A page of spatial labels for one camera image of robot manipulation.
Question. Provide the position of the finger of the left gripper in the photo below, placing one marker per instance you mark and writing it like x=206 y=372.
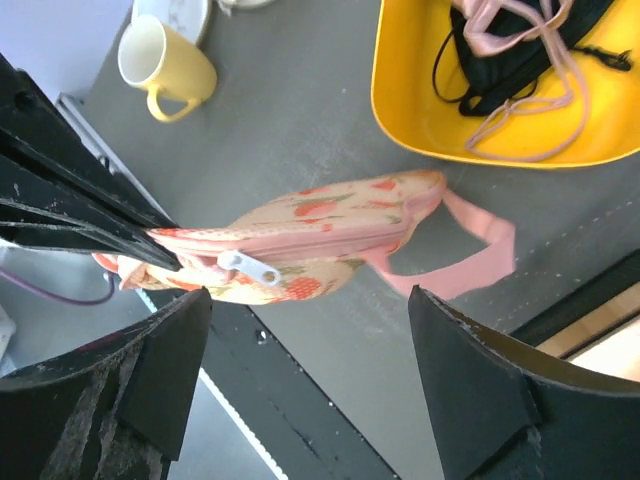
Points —
x=40 y=214
x=38 y=137

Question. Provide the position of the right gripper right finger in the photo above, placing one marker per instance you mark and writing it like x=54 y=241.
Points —
x=501 y=409

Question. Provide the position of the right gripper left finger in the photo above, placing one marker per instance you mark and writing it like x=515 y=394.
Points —
x=115 y=408

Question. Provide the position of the floral mesh laundry bag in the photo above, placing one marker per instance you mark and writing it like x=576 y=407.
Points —
x=307 y=244

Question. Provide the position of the white mesh laundry bag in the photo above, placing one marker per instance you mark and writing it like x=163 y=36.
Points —
x=228 y=6

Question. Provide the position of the black bra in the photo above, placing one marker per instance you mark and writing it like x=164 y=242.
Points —
x=514 y=74

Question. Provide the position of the pink satin bra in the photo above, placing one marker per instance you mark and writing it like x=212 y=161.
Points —
x=495 y=26

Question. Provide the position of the yellow mug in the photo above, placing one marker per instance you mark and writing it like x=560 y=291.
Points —
x=175 y=74

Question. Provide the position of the white marble plate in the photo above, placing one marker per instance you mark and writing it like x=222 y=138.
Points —
x=187 y=17

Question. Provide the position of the yellow plastic basket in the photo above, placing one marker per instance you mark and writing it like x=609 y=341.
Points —
x=410 y=34

